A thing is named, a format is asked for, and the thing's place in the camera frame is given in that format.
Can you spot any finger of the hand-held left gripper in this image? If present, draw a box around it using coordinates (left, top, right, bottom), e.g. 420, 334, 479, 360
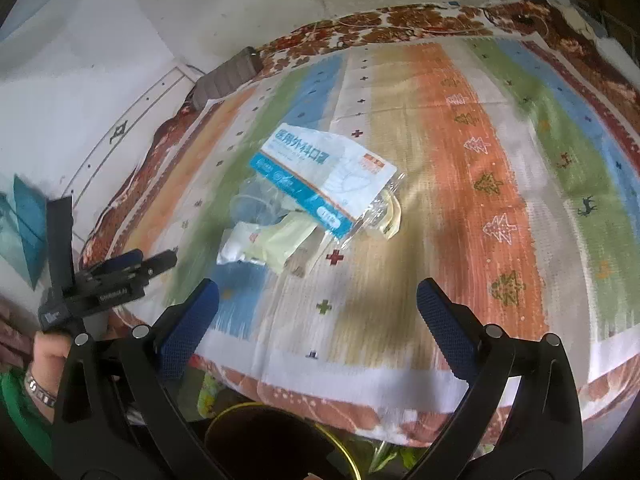
94, 249, 145, 277
141, 251, 179, 277

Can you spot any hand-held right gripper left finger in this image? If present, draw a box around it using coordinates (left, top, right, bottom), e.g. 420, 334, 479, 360
51, 277, 236, 480

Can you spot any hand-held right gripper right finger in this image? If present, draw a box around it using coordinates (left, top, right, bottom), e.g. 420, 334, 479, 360
400, 277, 585, 480

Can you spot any clear plastic bag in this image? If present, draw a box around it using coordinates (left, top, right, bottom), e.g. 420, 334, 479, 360
229, 180, 283, 228

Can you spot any clear wrapper with yellow insert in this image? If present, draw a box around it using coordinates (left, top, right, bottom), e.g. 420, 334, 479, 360
357, 180, 402, 239

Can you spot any small pale carton box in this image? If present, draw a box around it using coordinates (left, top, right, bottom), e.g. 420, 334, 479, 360
262, 210, 326, 278

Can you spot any dark bin with gold rim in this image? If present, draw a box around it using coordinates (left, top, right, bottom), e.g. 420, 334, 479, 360
204, 402, 361, 480

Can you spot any blue white face mask packet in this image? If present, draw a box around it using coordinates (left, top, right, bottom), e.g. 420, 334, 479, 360
248, 122, 407, 251

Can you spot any person's left forearm green sleeve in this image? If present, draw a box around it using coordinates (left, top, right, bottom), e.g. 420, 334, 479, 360
0, 367, 56, 467

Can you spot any person's left hand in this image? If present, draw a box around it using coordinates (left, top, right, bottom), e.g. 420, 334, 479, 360
31, 330, 71, 388

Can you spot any striped colourful blanket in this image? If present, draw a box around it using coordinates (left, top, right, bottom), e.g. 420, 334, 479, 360
82, 40, 640, 448

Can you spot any white decorated headboard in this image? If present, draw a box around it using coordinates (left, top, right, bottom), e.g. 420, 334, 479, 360
55, 60, 208, 221

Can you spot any grey ribbed pillow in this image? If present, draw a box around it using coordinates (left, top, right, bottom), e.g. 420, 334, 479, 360
192, 46, 262, 111

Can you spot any brown floral bedsheet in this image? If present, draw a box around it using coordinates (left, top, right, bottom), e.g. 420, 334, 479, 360
77, 0, 640, 453

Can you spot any silver metal bracelet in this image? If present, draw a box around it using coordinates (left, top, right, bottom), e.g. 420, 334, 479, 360
24, 371, 57, 409

